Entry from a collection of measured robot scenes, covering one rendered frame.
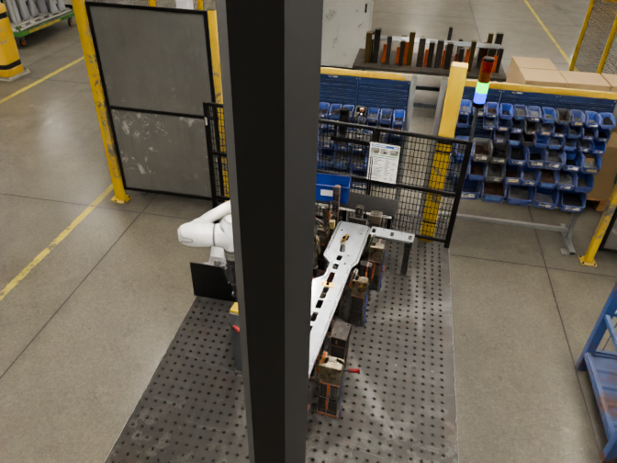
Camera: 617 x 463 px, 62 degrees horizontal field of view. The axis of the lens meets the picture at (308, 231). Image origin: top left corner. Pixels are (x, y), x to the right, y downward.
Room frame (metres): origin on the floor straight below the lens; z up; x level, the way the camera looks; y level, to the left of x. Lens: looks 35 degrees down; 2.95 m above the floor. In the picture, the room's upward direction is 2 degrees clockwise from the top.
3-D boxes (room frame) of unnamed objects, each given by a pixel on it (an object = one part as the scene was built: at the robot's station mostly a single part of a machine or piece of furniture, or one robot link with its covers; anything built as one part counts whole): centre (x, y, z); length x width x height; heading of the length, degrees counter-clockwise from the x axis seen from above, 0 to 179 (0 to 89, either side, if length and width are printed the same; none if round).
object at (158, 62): (4.55, 1.41, 1.00); 1.34 x 0.14 x 2.00; 80
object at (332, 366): (1.62, -0.13, 0.88); 0.15 x 0.11 x 0.36; 74
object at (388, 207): (3.16, -0.18, 1.02); 0.90 x 0.22 x 0.03; 74
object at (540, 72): (5.19, -2.67, 0.68); 1.20 x 0.80 x 1.35; 82
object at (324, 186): (3.17, -0.13, 1.10); 0.30 x 0.17 x 0.13; 81
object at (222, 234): (1.86, 0.35, 1.62); 0.13 x 0.11 x 0.16; 93
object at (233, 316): (1.86, 0.34, 0.92); 0.08 x 0.08 x 0.44; 74
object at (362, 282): (2.25, -0.30, 0.87); 0.12 x 0.09 x 0.35; 74
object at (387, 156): (3.19, -0.50, 1.30); 0.23 x 0.02 x 0.31; 74
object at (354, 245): (2.22, -0.12, 1.00); 1.38 x 0.22 x 0.02; 164
